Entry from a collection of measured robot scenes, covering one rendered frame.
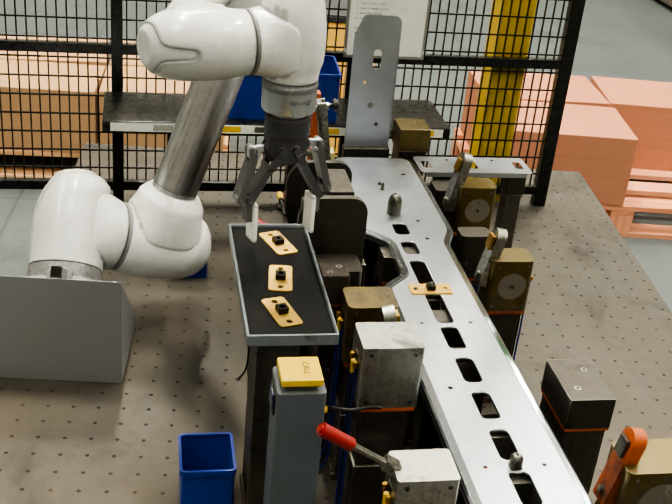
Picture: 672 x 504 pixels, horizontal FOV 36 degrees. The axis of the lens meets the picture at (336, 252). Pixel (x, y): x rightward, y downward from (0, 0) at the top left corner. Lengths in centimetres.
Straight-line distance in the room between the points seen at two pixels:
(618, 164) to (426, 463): 328
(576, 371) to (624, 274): 112
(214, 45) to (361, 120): 113
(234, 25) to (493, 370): 73
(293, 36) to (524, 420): 71
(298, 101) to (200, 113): 61
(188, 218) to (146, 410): 43
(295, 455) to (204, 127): 93
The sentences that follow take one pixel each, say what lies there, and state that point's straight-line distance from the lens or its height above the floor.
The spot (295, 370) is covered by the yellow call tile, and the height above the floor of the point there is 116.
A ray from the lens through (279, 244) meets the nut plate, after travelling 180.
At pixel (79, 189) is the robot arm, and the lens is 226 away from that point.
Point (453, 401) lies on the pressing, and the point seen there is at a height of 100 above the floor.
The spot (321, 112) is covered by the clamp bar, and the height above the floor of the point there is 119.
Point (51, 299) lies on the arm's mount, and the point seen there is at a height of 90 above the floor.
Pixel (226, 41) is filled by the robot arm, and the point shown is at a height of 154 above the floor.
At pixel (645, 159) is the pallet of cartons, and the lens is 521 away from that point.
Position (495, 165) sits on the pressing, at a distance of 267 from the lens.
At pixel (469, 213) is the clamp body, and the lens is 243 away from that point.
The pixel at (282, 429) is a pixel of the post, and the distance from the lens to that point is 150.
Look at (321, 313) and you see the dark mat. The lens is 161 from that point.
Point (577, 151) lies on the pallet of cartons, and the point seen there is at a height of 39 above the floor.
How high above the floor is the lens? 199
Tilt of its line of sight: 28 degrees down
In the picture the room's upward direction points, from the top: 6 degrees clockwise
